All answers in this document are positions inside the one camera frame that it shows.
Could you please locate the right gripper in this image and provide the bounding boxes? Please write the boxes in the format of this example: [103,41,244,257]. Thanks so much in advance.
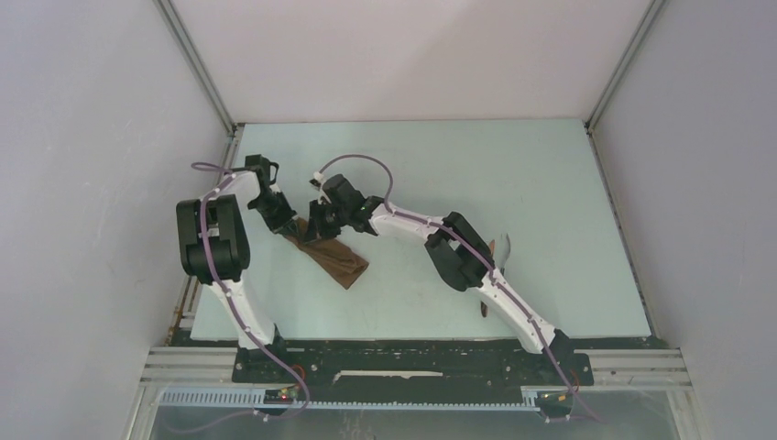
[301,200,349,245]

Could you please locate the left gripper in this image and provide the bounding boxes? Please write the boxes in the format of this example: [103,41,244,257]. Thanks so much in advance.
[248,192,300,239]

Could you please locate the brown cloth napkin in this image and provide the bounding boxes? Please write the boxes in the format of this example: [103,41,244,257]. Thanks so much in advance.
[284,218,369,290]

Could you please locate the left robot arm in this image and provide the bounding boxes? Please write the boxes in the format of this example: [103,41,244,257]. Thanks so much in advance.
[175,162,299,382]

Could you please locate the left controller board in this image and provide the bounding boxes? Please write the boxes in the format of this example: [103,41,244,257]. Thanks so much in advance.
[263,388,298,405]

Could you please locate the controller board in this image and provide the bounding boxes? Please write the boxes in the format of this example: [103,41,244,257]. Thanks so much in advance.
[537,392,574,405]
[263,388,298,405]

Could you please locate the right controller board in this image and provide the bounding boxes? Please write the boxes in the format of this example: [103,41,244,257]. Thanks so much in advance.
[537,392,574,405]

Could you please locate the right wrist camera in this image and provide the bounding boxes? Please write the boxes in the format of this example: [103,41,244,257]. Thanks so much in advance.
[309,172,367,212]

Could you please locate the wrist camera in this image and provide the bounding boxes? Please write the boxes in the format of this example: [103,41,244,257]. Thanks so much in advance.
[309,172,367,212]
[244,154,279,185]

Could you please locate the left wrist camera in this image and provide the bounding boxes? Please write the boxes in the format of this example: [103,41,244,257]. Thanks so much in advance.
[244,154,279,185]

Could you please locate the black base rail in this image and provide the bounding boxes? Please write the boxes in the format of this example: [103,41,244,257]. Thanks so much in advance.
[232,339,594,403]

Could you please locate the silver fork green handle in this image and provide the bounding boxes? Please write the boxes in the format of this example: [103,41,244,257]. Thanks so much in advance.
[494,233,511,272]

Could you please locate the white cable duct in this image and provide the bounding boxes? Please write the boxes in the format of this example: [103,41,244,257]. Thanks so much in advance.
[157,387,540,413]

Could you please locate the left aluminium frame post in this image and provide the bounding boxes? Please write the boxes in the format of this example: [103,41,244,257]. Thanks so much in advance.
[153,0,237,136]

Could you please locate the aluminium frame post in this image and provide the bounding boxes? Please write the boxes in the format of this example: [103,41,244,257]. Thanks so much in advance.
[585,0,670,134]
[153,0,237,136]

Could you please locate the right aluminium frame post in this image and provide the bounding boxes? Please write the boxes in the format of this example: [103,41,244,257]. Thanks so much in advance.
[585,0,670,134]

